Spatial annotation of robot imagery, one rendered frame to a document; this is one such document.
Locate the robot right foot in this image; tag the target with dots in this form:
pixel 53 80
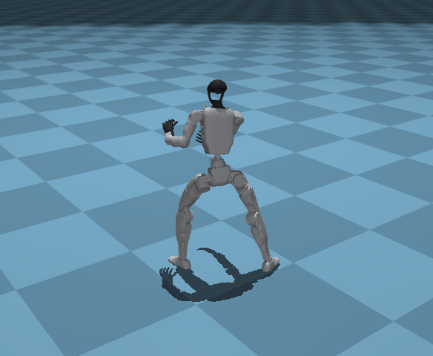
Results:
pixel 267 266

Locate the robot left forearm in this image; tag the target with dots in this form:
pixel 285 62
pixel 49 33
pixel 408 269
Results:
pixel 173 140

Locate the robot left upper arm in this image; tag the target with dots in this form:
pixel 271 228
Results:
pixel 193 118

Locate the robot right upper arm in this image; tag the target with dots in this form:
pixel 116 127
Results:
pixel 238 120

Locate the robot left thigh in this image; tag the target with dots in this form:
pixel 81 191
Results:
pixel 201 183

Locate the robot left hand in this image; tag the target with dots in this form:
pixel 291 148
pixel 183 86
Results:
pixel 169 126

